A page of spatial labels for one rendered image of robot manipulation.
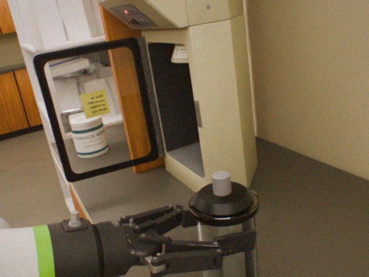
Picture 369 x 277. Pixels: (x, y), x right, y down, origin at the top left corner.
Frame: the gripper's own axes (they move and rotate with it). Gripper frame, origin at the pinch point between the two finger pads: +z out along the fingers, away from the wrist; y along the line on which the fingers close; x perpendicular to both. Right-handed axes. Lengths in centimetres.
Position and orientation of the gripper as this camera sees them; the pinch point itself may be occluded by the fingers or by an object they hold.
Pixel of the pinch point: (222, 227)
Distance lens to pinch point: 60.9
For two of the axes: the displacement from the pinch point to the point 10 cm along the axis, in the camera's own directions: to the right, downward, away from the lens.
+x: -0.6, 9.7, 2.5
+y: -4.6, -2.5, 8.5
